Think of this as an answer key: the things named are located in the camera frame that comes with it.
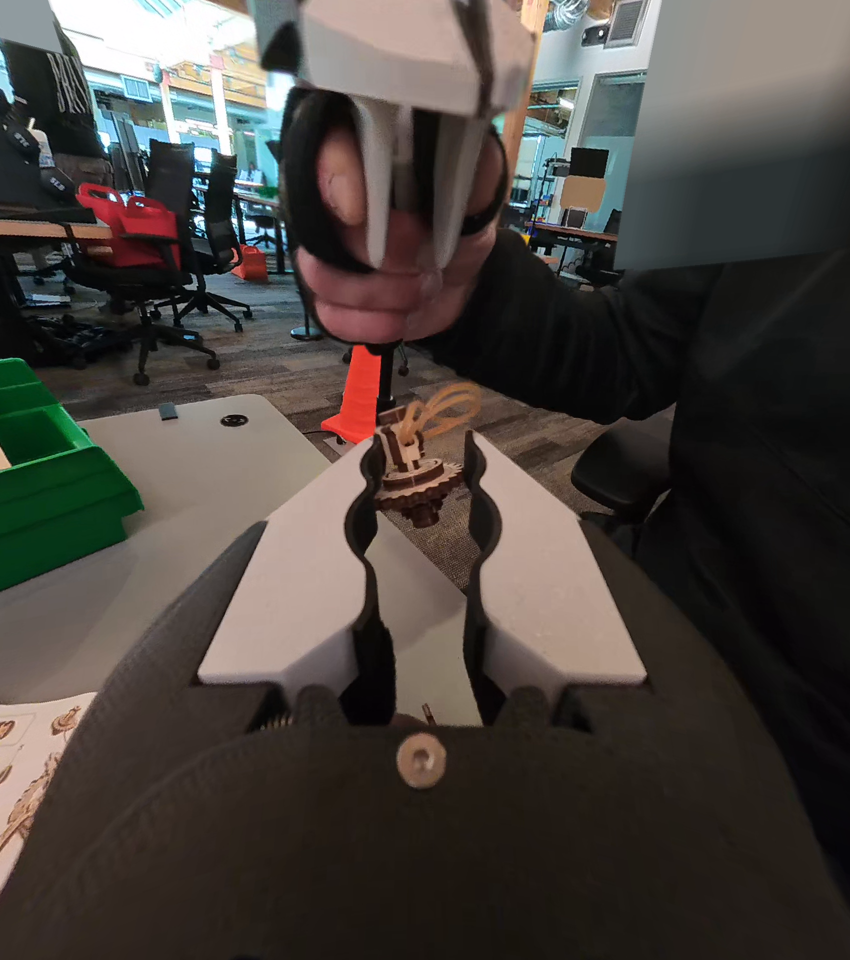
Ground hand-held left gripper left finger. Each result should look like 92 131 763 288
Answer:
197 433 398 727

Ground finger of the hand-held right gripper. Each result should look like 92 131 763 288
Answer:
297 0 485 120
470 0 540 123

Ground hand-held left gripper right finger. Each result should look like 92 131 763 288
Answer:
462 429 649 727

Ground wooden gear axle assembly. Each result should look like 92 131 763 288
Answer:
374 408 464 530

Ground person's right forearm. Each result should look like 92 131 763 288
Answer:
413 228 722 423

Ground person's right hand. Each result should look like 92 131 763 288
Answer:
282 120 509 348

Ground black office chair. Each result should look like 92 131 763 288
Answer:
571 423 675 526
192 150 255 335
61 138 220 387

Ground small orange bag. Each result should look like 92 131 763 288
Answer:
230 243 270 285

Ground orange traffic cone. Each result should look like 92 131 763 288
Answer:
320 343 396 445

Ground stacked green plastic bins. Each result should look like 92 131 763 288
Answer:
0 358 145 615

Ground red bag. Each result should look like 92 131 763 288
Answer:
76 183 182 270

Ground paper assembly instruction sheet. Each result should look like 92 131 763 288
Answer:
0 693 96 960

